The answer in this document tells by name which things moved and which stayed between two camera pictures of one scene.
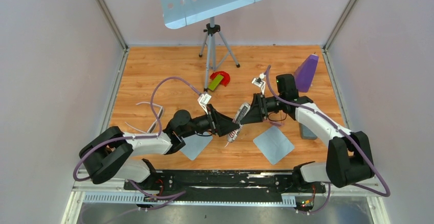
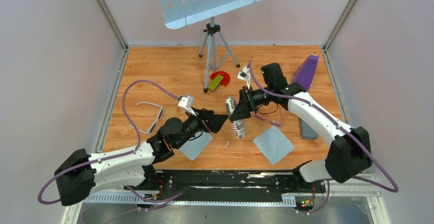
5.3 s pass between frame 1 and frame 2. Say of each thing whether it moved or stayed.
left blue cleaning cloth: stayed
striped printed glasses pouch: moved
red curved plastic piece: stayed
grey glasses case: stayed
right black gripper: moved
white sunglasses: stayed
